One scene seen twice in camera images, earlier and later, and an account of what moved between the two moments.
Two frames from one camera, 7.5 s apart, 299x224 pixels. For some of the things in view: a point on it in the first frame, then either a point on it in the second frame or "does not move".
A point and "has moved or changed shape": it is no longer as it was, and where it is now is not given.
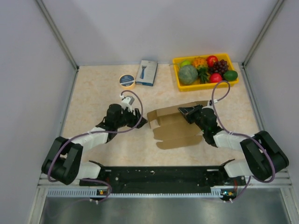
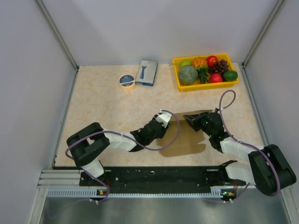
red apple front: x=215 y=78 does not move
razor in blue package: x=146 y=73 does not move
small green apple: x=185 y=62 does not move
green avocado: x=231 y=75 does not move
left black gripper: x=134 y=118 → x=163 y=130
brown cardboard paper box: x=175 y=130 has moved or changed shape
